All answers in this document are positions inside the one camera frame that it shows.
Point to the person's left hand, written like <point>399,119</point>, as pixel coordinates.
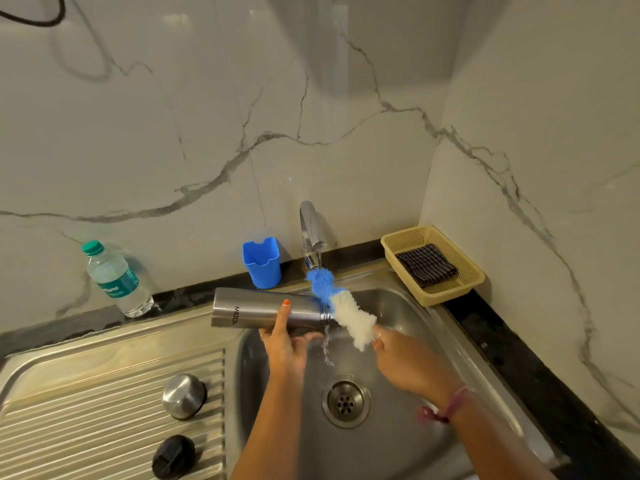
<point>285,352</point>

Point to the person's right hand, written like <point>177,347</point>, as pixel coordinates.
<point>412,362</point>

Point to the stainless steel flask body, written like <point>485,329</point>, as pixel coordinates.
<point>250,309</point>

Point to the blue white bottle brush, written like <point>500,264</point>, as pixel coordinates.
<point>352,314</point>

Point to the steel cup cap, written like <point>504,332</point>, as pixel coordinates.
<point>183,395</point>

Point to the black stopper lid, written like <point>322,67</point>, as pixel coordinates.
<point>173,457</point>

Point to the person's left forearm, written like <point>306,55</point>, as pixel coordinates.
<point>270,429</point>

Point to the person's right forearm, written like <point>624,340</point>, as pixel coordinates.
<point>500,439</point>

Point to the clear plastic water bottle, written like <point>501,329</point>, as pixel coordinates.
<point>117,279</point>

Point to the stainless steel sink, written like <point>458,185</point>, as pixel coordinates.
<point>475,354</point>

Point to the blue plastic brush holder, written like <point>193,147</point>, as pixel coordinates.
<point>262,264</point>

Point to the dark checked cloth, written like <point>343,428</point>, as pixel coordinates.
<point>426,264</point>

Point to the yellow plastic basket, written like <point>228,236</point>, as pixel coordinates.
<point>470,282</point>

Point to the chrome faucet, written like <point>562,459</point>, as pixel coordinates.
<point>310,222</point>

